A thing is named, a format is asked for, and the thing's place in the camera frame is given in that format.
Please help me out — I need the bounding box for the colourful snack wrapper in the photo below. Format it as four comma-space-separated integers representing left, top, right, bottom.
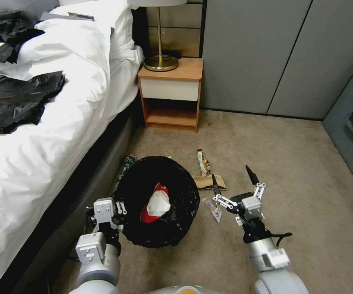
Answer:
196, 149, 212, 177

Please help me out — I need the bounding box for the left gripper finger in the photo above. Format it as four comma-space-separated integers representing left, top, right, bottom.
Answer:
115, 199, 128, 216
86, 205, 97, 228

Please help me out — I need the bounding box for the grey upholstered sofa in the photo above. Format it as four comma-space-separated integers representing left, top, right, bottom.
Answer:
322, 48, 353, 205

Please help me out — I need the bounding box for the crumpled black plastic bag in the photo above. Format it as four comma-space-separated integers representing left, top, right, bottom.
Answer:
0, 18, 46, 67

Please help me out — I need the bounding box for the brown paper bag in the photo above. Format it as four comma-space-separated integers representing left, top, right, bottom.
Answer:
191, 174, 227, 192

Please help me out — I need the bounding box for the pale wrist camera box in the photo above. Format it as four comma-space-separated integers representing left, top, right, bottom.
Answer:
243, 196, 263, 220
93, 198, 118, 225

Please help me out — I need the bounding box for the red and white crumpled packet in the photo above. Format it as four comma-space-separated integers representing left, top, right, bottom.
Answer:
139, 182, 173, 225

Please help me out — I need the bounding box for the black headboard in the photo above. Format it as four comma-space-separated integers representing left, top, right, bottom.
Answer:
131, 6, 149, 67

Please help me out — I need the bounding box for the grey pillow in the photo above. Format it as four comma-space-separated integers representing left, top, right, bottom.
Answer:
0, 0, 61, 27

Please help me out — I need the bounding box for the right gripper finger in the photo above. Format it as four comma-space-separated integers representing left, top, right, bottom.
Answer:
245, 165, 267, 201
211, 174, 239, 212

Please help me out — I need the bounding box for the trash bin with black bag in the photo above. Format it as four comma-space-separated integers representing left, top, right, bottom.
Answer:
114, 156, 201, 248

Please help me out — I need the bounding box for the clear plastic wrapper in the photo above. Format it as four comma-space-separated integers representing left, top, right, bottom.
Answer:
203, 197, 223, 225

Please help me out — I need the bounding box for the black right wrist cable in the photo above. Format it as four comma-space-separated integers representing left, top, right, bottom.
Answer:
268, 232, 293, 246

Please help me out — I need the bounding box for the white robot front shell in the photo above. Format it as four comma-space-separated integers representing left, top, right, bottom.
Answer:
148, 284, 208, 294

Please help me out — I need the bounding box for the brass table lamp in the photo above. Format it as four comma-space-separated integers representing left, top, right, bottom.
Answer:
127, 0, 188, 72

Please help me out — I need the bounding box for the large black plastic bag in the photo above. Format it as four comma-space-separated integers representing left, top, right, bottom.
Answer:
0, 71, 67, 135

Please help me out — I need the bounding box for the white pillow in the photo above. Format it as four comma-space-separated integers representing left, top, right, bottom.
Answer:
57, 0, 136, 62

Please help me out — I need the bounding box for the wooden nightstand with white drawer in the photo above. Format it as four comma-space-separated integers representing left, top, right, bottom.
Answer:
137, 58, 204, 133

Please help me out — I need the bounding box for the grey bed frame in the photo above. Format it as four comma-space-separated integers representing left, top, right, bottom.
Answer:
11, 89, 143, 294

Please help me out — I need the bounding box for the green plastic bottle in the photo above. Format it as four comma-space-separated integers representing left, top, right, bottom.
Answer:
118, 154, 136, 181

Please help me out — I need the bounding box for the white duvet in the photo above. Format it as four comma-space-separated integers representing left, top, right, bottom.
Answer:
0, 5, 141, 294

